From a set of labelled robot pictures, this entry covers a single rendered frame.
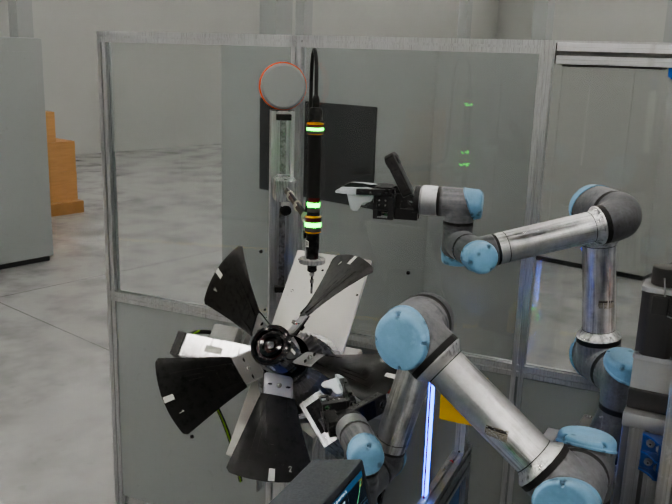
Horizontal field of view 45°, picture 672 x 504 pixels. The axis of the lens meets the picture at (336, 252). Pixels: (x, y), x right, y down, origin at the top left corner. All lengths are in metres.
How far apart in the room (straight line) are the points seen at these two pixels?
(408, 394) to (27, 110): 6.37
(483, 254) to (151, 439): 2.12
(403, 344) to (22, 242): 6.57
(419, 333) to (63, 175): 9.01
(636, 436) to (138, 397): 2.26
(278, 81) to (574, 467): 1.65
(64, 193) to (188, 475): 7.15
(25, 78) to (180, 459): 4.90
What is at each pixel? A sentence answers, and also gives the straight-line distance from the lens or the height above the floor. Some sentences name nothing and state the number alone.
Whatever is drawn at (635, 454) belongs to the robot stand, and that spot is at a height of 1.16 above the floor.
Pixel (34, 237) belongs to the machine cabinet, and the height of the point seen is 0.25.
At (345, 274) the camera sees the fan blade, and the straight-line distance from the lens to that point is 2.25.
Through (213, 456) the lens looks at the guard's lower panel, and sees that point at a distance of 3.46.
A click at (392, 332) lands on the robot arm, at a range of 1.55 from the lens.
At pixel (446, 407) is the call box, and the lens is 2.34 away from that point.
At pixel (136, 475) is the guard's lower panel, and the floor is 0.17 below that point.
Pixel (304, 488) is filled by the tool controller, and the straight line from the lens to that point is 1.49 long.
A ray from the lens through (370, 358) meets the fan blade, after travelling 2.18.
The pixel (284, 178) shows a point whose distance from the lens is 2.71.
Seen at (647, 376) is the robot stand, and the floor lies 1.33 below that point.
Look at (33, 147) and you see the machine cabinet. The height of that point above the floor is 1.09.
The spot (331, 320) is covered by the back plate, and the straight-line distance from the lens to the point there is 2.48.
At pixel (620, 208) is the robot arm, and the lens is 2.03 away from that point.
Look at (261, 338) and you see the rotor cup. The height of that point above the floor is 1.23.
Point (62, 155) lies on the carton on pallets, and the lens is 10.31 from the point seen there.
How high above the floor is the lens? 1.99
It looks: 14 degrees down
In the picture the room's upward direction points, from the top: 2 degrees clockwise
